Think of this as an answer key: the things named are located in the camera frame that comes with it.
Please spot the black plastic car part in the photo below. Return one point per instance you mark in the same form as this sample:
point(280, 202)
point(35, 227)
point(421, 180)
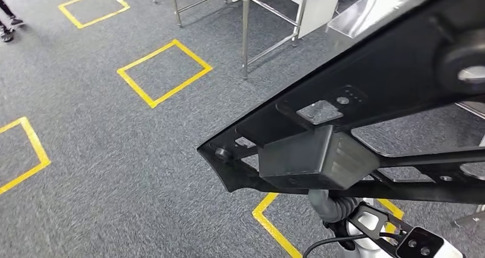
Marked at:
point(379, 70)

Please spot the stainless steel workbench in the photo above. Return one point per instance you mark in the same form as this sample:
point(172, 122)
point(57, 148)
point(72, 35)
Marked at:
point(352, 17)

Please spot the white cabinet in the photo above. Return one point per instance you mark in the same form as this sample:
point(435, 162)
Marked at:
point(318, 6)

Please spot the person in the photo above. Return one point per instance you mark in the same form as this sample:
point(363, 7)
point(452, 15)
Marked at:
point(7, 34)

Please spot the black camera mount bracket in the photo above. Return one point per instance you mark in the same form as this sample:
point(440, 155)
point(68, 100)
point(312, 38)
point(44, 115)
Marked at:
point(379, 231)

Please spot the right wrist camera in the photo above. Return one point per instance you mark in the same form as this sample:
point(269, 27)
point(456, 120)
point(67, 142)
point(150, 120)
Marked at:
point(424, 245)

